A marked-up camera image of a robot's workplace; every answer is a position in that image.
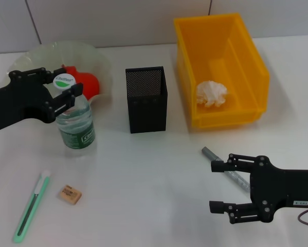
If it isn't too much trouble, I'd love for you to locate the yellow plastic bin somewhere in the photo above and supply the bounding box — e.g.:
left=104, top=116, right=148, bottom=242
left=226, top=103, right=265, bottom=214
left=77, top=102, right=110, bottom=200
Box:
left=173, top=12, right=270, bottom=129

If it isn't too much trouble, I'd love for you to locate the green label water bottle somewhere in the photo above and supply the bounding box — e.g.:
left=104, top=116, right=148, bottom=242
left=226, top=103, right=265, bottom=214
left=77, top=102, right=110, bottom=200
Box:
left=52, top=73, right=96, bottom=150

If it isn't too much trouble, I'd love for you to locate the black mesh pen holder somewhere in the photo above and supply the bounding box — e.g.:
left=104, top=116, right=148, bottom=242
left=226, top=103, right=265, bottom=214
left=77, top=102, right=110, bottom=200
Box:
left=124, top=66, right=168, bottom=134

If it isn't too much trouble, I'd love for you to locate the red pomegranate toy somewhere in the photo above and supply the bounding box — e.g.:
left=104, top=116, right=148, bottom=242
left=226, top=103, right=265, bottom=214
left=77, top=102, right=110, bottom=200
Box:
left=61, top=64, right=101, bottom=99

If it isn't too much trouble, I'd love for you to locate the white paper ball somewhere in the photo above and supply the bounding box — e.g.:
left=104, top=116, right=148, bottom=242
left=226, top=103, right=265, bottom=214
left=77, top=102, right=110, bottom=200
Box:
left=196, top=80, right=229, bottom=108

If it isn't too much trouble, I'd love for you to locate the green utility knife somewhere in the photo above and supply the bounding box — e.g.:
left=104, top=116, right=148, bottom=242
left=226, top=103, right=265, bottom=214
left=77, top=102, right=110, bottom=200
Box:
left=13, top=170, right=51, bottom=244

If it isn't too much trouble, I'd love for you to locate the pale green glass fruit plate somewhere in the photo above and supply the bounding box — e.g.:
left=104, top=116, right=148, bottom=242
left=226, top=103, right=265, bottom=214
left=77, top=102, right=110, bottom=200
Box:
left=8, top=41, right=113, bottom=102

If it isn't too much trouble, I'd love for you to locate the beige eraser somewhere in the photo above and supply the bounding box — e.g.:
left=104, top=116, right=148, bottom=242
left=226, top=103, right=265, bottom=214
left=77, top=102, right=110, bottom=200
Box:
left=58, top=184, right=83, bottom=206

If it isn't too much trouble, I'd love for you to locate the silver marker pen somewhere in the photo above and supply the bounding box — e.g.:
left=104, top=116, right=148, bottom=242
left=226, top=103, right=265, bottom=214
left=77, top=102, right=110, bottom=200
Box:
left=201, top=146, right=251, bottom=192

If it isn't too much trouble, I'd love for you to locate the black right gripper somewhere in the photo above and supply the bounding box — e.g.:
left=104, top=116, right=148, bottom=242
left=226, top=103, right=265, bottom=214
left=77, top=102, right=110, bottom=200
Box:
left=209, top=153, right=308, bottom=224

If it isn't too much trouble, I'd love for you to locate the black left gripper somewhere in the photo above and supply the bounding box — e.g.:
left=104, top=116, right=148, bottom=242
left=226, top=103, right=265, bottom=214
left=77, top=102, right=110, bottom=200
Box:
left=0, top=67, right=84, bottom=135

